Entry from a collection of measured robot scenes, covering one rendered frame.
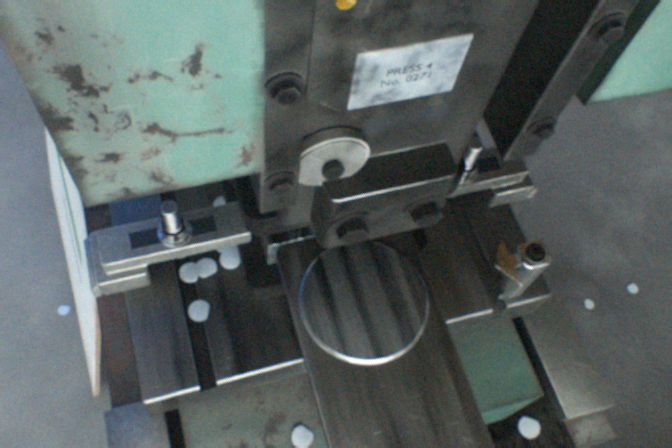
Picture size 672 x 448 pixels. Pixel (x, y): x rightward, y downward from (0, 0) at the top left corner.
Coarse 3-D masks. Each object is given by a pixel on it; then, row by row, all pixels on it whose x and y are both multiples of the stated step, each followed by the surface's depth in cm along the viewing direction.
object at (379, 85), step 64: (320, 0) 33; (384, 0) 34; (448, 0) 36; (512, 0) 37; (320, 64) 37; (384, 64) 39; (448, 64) 41; (320, 128) 43; (384, 128) 45; (448, 128) 48; (320, 192) 48; (384, 192) 47
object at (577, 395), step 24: (552, 312) 80; (528, 336) 79; (552, 336) 79; (576, 336) 79; (552, 360) 78; (576, 360) 78; (552, 384) 76; (576, 384) 77; (600, 384) 77; (528, 408) 85; (552, 408) 79; (576, 408) 75; (600, 408) 76; (504, 432) 96; (552, 432) 80; (576, 432) 76; (600, 432) 77
